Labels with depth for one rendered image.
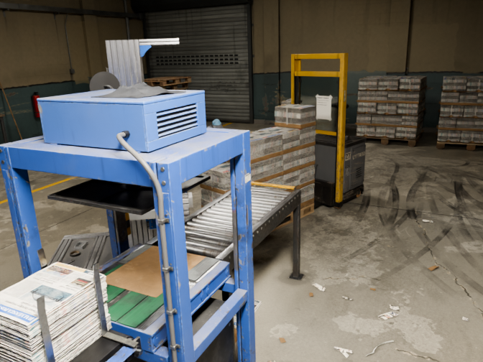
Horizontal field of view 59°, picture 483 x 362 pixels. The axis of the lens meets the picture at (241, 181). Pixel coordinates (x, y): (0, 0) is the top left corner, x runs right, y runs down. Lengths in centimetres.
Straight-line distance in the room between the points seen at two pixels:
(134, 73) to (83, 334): 223
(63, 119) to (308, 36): 931
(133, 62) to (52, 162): 177
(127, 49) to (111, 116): 179
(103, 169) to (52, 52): 941
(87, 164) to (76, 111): 26
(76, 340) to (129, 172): 69
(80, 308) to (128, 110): 80
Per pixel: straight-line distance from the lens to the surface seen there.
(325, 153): 550
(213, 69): 1202
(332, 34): 1079
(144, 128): 172
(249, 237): 224
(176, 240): 165
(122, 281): 236
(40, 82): 1083
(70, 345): 188
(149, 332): 196
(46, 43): 1102
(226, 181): 405
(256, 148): 429
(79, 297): 183
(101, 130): 188
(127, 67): 358
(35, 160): 204
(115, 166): 171
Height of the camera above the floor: 193
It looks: 17 degrees down
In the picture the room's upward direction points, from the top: 2 degrees counter-clockwise
